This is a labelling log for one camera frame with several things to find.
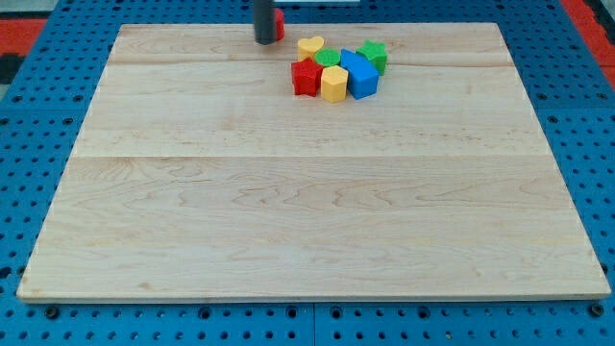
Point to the red circle block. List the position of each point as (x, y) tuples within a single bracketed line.
[(279, 22)]

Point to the green circle block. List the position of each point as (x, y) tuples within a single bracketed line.
[(327, 57)]

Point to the yellow heart block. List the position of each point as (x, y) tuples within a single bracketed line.
[(307, 47)]

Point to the yellow hexagon block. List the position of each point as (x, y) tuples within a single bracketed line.
[(334, 81)]

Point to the red star block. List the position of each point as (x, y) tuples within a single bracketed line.
[(306, 77)]

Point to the wooden board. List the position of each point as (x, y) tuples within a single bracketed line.
[(199, 176)]

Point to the blue house-shaped block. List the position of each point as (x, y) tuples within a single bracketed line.
[(363, 75)]

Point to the green star block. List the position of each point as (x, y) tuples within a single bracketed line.
[(375, 53)]

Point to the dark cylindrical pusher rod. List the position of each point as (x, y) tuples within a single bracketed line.
[(264, 21)]

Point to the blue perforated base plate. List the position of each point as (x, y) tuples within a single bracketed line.
[(44, 109)]

